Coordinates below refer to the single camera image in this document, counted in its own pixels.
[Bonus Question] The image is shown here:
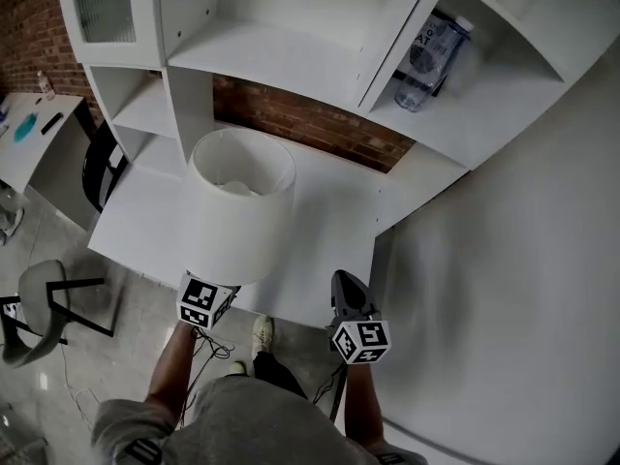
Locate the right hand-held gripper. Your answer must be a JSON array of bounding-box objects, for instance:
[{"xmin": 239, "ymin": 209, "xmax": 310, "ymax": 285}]
[{"xmin": 325, "ymin": 268, "xmax": 391, "ymax": 366}]

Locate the left hand-held gripper cable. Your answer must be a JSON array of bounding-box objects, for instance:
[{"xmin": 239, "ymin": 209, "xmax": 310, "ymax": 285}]
[{"xmin": 177, "ymin": 325, "xmax": 237, "ymax": 430}]

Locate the person's black trouser leg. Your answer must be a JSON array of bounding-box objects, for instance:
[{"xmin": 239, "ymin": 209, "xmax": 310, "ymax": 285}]
[{"xmin": 252, "ymin": 350, "xmax": 310, "ymax": 402}]

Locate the small clear bottle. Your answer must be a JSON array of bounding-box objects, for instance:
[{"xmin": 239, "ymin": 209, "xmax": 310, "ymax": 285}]
[{"xmin": 36, "ymin": 70, "xmax": 56, "ymax": 103}]

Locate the person's right forearm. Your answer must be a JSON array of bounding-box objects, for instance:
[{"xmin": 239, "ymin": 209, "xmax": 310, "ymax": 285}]
[{"xmin": 343, "ymin": 361, "xmax": 388, "ymax": 450}]

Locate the white side desk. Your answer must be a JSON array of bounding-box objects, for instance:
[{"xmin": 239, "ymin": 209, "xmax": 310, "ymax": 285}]
[{"xmin": 0, "ymin": 91, "xmax": 102, "ymax": 233}]

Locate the right hand-held gripper cable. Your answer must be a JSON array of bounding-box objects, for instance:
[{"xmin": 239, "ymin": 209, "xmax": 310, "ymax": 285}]
[{"xmin": 311, "ymin": 361, "xmax": 350, "ymax": 424}]

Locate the black remote control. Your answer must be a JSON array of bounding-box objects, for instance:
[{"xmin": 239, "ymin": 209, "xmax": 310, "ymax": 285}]
[{"xmin": 40, "ymin": 111, "xmax": 65, "ymax": 137}]

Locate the person's grey shirt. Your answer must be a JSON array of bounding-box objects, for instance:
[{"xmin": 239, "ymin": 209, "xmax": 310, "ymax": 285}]
[{"xmin": 90, "ymin": 374, "xmax": 429, "ymax": 465}]

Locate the hand-held gripper cable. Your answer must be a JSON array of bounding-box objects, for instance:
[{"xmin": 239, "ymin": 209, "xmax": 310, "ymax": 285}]
[
  {"xmin": 177, "ymin": 325, "xmax": 237, "ymax": 430},
  {"xmin": 311, "ymin": 361, "xmax": 350, "ymax": 424}
]

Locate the clear plastic water bottle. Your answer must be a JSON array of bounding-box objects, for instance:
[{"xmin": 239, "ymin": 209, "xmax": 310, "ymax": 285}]
[{"xmin": 392, "ymin": 15, "xmax": 476, "ymax": 114}]

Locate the white shade table lamp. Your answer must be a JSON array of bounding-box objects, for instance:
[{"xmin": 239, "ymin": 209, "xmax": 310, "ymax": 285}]
[{"xmin": 185, "ymin": 127, "xmax": 297, "ymax": 288}]

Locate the person's left forearm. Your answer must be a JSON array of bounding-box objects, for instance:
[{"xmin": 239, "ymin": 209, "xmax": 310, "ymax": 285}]
[{"xmin": 143, "ymin": 321, "xmax": 206, "ymax": 428}]

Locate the white shelf unit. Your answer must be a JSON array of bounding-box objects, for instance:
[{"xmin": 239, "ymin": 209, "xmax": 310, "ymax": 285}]
[{"xmin": 55, "ymin": 0, "xmax": 620, "ymax": 171}]

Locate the teal cloth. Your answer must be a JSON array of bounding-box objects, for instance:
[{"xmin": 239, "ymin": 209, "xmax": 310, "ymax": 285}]
[{"xmin": 13, "ymin": 112, "xmax": 41, "ymax": 144}]

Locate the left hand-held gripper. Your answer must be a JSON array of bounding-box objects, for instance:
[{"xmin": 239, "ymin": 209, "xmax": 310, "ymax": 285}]
[{"xmin": 175, "ymin": 270, "xmax": 242, "ymax": 331}]

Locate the ribbed glass cabinet door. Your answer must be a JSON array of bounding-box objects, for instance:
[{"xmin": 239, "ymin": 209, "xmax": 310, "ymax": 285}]
[{"xmin": 55, "ymin": 0, "xmax": 169, "ymax": 70}]

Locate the grey chair with black legs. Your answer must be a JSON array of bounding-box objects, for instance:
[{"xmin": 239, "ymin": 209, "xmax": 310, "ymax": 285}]
[{"xmin": 0, "ymin": 259, "xmax": 118, "ymax": 369}]

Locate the thin floor cable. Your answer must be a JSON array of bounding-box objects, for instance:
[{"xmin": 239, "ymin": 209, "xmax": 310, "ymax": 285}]
[{"xmin": 58, "ymin": 344, "xmax": 101, "ymax": 433}]

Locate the white table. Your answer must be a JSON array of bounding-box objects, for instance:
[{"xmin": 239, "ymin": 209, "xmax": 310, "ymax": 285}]
[{"xmin": 86, "ymin": 120, "xmax": 472, "ymax": 329}]

